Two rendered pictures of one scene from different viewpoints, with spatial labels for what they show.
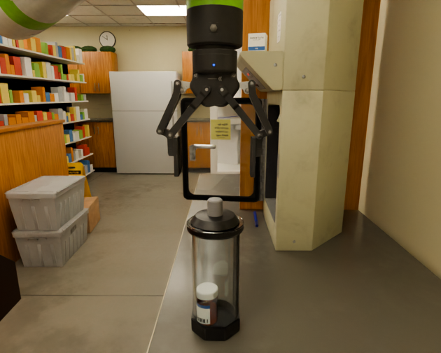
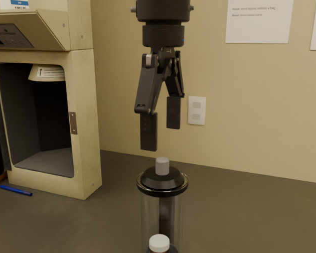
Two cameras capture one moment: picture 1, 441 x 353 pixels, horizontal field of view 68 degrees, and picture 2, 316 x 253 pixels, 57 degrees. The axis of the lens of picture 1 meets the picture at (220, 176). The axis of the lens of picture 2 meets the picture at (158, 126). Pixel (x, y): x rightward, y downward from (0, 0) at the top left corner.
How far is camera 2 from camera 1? 0.66 m
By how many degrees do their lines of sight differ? 67
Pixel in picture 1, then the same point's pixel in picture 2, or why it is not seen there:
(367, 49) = not seen: hidden behind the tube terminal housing
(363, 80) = not seen: hidden behind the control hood
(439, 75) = (130, 35)
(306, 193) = (94, 139)
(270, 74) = (61, 34)
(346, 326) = (191, 206)
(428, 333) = (207, 184)
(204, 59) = (179, 34)
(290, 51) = (71, 12)
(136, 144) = not seen: outside the picture
